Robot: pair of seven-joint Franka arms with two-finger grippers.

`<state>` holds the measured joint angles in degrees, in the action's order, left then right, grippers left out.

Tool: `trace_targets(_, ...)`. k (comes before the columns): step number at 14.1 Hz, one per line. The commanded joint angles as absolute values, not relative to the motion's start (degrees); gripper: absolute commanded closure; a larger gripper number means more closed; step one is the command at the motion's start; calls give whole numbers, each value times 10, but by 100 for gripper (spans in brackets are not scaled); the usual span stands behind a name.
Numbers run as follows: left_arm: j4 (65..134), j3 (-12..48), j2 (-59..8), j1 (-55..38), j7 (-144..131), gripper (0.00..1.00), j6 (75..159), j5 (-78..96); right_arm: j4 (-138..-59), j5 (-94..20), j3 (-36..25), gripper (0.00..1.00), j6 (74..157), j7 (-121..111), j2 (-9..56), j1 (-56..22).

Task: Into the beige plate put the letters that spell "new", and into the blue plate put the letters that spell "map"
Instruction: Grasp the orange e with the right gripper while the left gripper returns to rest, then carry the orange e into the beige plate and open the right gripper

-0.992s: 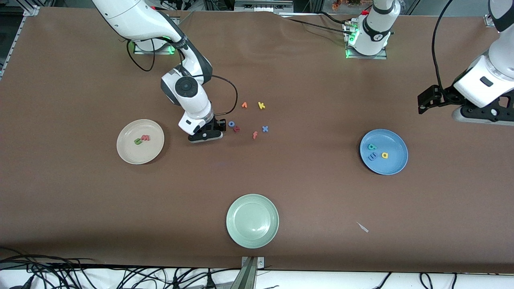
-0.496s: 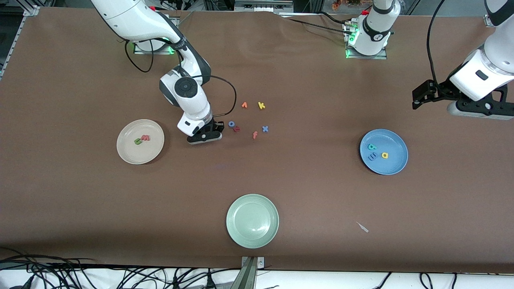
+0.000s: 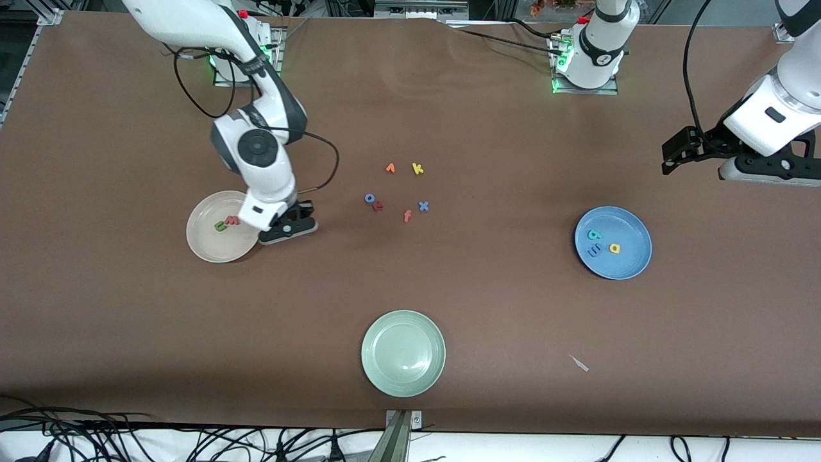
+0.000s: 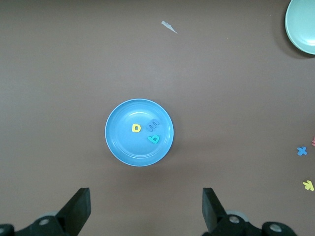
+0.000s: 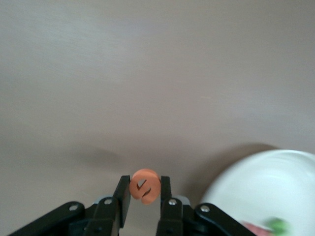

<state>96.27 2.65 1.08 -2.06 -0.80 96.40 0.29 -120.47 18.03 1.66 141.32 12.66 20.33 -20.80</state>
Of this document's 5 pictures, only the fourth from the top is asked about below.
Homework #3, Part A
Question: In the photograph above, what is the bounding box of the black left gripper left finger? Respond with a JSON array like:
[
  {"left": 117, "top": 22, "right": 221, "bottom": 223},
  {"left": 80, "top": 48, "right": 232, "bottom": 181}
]
[{"left": 0, "top": 188, "right": 91, "bottom": 236}]

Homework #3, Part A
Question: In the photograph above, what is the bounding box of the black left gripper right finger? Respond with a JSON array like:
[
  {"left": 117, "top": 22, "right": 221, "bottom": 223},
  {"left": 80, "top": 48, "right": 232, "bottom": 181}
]
[{"left": 202, "top": 188, "right": 296, "bottom": 236}]

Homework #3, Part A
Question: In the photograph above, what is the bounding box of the blue foam letter m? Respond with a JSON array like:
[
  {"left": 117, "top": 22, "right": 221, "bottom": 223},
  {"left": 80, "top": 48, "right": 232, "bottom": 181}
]
[{"left": 145, "top": 119, "right": 160, "bottom": 132}]

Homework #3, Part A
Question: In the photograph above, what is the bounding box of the blue plate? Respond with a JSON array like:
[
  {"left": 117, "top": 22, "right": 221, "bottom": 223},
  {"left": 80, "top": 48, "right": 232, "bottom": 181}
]
[{"left": 104, "top": 98, "right": 175, "bottom": 167}]

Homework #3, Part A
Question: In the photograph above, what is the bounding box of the yellow foam letter k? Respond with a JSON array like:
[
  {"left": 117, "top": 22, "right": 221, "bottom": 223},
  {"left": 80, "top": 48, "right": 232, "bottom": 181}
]
[{"left": 302, "top": 180, "right": 315, "bottom": 192}]

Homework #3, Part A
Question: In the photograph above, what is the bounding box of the brown table cover sheet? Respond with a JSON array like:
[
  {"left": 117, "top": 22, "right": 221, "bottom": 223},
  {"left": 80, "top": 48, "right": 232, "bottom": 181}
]
[{"left": 0, "top": 0, "right": 315, "bottom": 236}]

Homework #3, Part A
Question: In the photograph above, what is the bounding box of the small grey paper scrap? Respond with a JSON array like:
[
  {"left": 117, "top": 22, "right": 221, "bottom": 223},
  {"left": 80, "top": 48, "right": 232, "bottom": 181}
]
[{"left": 161, "top": 20, "right": 178, "bottom": 34}]

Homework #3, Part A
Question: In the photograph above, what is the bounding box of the pale green plate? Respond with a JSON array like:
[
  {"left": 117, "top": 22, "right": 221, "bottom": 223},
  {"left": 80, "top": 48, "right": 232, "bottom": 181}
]
[{"left": 284, "top": 0, "right": 315, "bottom": 55}]

